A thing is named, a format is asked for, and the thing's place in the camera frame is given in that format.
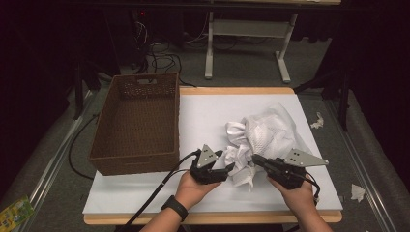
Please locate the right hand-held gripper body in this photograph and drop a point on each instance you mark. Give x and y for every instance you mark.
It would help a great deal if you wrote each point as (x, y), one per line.
(286, 174)

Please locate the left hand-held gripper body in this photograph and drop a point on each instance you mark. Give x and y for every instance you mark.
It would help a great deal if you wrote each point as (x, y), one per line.
(204, 170)

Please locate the brown woven basket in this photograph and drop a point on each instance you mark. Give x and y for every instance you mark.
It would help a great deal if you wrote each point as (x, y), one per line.
(135, 129)

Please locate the person's left hand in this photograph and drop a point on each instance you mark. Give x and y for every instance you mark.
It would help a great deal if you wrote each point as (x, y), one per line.
(191, 190)

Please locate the person's right hand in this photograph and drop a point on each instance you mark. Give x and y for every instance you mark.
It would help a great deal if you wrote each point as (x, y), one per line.
(298, 196)

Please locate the black wristwatch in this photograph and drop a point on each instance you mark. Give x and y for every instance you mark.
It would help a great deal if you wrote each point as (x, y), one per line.
(175, 208)

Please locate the crumpled white paper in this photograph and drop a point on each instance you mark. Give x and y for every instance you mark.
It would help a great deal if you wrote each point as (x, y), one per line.
(317, 122)
(357, 193)

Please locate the black metal stand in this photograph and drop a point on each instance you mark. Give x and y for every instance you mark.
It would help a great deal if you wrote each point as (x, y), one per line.
(345, 103)
(78, 96)

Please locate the green packet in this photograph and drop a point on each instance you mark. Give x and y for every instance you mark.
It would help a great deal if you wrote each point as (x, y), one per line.
(14, 214)

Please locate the metal floor rail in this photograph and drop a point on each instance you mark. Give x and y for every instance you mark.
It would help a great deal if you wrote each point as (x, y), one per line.
(54, 164)
(361, 167)

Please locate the white frame desk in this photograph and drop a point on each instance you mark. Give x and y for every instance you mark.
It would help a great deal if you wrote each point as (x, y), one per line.
(248, 28)

